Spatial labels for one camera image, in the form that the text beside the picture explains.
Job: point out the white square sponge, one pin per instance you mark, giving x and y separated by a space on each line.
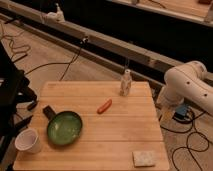
144 158

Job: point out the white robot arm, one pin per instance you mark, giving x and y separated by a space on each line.
186 81

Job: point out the small clear bottle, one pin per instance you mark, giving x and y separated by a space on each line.
126 80

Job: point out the green frying pan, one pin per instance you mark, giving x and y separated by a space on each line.
64 127

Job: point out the blue power box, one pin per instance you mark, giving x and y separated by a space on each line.
181 112

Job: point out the white paper cup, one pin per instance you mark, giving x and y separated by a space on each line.
28 141

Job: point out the orange sausage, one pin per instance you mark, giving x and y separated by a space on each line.
104 107

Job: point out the black equipment stand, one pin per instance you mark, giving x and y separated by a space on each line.
13 90

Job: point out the white clamp on rail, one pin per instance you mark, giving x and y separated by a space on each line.
57 16

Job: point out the long metal rail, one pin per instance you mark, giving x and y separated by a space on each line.
152 39

